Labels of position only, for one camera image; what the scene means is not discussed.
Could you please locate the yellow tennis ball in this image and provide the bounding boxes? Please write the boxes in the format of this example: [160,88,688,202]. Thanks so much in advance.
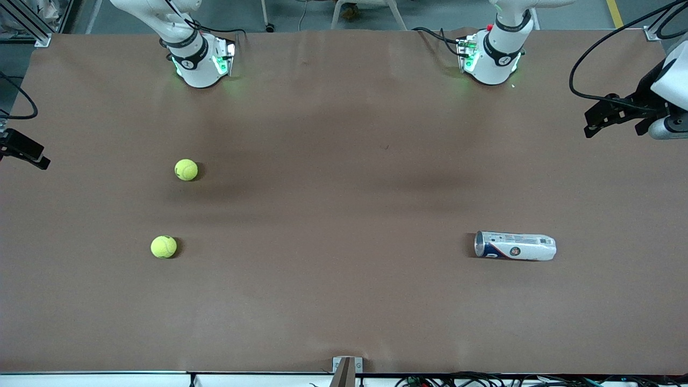
[174,159,199,182]
[150,235,177,259]

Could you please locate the clear tennis ball can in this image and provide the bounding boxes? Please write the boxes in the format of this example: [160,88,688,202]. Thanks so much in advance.
[474,231,557,262]

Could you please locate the grey metal edge bracket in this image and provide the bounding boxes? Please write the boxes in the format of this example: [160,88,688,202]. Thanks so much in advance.
[332,356,364,374]

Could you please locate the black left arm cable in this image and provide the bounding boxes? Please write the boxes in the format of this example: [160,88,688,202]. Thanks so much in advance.
[569,0,688,106]

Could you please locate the dark camera mount post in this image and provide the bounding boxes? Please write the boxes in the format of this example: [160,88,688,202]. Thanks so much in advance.
[329,358,356,387]

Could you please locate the black base cable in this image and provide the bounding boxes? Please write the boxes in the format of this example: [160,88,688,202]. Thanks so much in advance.
[411,26,467,58]
[185,19,248,44]

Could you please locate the black cable bundle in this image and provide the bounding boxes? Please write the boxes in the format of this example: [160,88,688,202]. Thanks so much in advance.
[395,371,688,387]

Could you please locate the white stool legs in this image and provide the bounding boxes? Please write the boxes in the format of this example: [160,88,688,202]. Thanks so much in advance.
[330,0,408,31]

